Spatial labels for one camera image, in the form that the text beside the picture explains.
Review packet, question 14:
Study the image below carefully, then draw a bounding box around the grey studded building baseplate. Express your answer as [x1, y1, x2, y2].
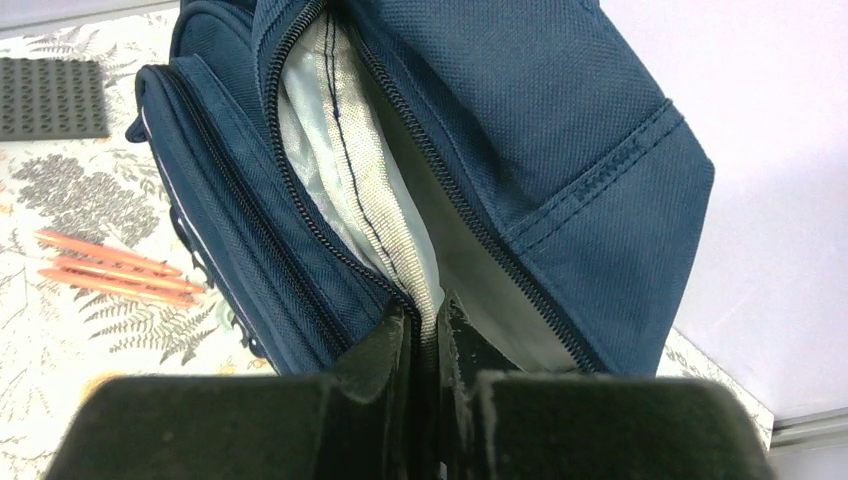
[1, 57, 110, 142]

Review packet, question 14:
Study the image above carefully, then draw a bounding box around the aluminium frame rail right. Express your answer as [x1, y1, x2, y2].
[770, 408, 847, 454]

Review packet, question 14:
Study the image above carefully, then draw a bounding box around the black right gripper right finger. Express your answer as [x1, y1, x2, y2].
[438, 295, 774, 479]

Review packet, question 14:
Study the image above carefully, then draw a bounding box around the navy blue backpack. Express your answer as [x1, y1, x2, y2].
[126, 1, 714, 375]

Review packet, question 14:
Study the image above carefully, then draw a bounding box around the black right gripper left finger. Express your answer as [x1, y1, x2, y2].
[47, 306, 408, 479]

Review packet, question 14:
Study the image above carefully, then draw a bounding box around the orange pen upper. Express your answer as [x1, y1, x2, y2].
[33, 230, 183, 277]

